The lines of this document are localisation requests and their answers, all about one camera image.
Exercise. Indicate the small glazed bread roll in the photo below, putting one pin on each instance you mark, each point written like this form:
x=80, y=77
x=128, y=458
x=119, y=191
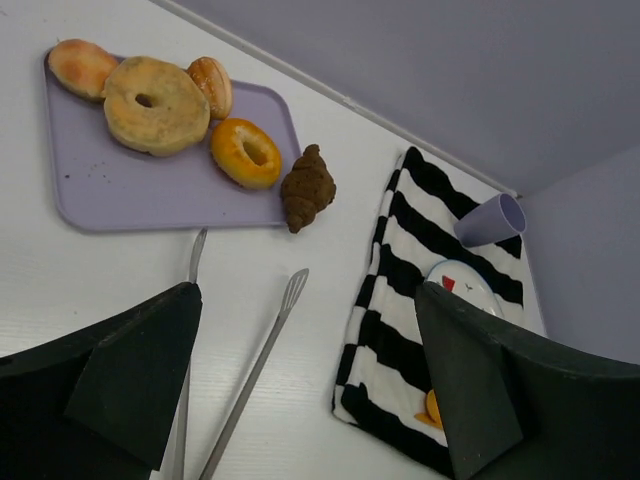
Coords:
x=212, y=79

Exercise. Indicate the orange plastic spoon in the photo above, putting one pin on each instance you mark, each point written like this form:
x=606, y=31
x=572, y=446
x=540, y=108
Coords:
x=430, y=415

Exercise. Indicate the large beige bagel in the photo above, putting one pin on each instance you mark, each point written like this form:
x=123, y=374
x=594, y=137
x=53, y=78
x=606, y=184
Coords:
x=152, y=106

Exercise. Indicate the watermelon pattern plate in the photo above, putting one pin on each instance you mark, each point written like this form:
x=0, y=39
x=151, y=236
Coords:
x=465, y=282

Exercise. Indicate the pale round bread bun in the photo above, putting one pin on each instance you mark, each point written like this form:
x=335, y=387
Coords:
x=82, y=67

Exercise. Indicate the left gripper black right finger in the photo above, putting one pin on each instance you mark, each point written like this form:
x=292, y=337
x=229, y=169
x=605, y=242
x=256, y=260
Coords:
x=516, y=405

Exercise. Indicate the lavender plastic cup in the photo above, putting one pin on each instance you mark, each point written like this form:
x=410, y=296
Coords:
x=495, y=220

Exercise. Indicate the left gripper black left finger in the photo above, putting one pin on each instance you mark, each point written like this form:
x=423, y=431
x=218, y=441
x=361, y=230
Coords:
x=99, y=403

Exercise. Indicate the lavender plastic tray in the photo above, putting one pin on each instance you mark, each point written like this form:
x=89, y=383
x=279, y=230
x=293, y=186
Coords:
x=101, y=186

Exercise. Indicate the brown chocolate croissant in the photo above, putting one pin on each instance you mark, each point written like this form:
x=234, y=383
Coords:
x=307, y=189

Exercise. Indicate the orange glazed donut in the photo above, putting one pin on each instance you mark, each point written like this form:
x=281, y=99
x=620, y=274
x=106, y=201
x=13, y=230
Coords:
x=246, y=154

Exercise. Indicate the black white striped cloth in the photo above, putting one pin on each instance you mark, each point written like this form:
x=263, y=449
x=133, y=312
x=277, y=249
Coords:
x=383, y=377

